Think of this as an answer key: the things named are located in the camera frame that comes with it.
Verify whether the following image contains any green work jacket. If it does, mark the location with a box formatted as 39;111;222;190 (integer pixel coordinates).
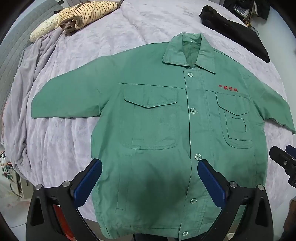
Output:
32;33;295;240

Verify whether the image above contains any lilac plush bed blanket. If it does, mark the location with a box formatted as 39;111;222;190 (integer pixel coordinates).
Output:
1;0;296;220

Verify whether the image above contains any black folded garment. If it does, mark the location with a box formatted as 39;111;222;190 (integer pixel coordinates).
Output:
199;6;270;63

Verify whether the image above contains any grey quilted headboard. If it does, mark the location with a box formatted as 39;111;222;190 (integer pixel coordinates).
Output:
0;0;63;88

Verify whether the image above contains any cream knitted pillow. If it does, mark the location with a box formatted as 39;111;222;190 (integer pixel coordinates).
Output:
29;13;59;43

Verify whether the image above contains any beige striped folded garment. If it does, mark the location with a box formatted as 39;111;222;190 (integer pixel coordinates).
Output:
56;1;123;32

